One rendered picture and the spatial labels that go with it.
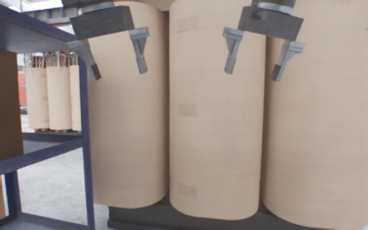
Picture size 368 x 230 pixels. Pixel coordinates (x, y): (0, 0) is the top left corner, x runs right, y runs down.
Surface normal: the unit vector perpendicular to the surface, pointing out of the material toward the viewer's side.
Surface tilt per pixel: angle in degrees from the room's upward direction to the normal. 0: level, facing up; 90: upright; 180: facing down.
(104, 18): 114
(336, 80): 90
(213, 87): 90
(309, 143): 90
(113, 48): 90
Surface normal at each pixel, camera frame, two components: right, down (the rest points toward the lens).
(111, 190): -0.18, 0.09
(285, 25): 0.10, 0.48
